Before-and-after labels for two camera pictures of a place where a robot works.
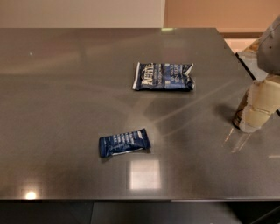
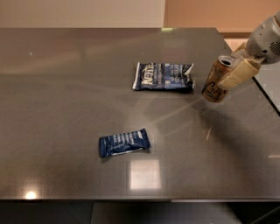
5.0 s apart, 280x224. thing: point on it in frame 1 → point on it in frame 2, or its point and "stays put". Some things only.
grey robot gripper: (270, 52) → (263, 41)
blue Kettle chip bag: (163, 76) stays put
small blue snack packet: (121, 143) stays put
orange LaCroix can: (236, 118) → (211, 90)
